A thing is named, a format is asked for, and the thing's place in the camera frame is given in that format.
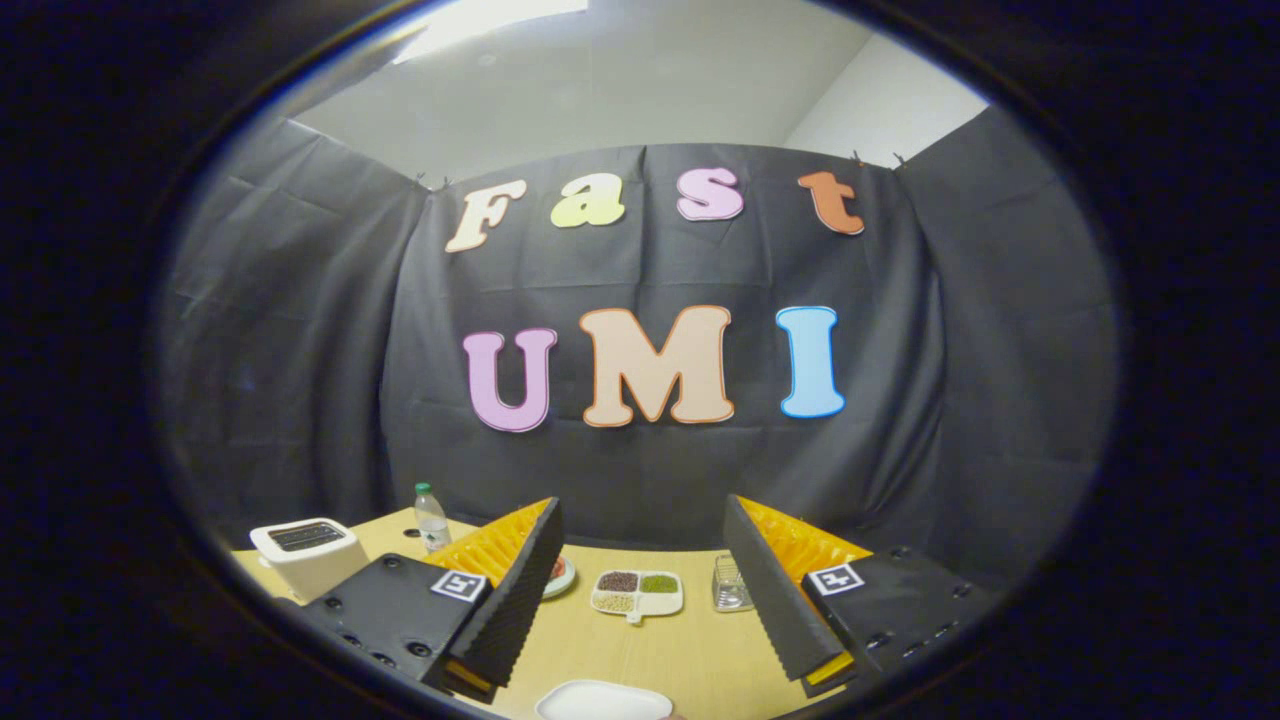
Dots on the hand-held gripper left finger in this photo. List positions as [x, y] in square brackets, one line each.
[515, 610]

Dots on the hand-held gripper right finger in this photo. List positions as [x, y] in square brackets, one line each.
[775, 600]

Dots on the pale green oval plate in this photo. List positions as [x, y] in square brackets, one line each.
[565, 588]

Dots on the orange red food slice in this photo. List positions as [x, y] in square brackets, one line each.
[558, 571]

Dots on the clear water bottle green cap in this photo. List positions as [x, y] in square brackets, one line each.
[432, 525]

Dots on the white divided dish of beans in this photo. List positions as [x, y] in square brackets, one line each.
[650, 598]

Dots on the white rounded plate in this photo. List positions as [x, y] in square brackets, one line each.
[600, 702]

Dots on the white toaster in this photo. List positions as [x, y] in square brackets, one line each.
[310, 570]

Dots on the black backdrop cloth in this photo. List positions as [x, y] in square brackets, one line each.
[400, 400]

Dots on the ceiling light panel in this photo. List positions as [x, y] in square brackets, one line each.
[490, 20]

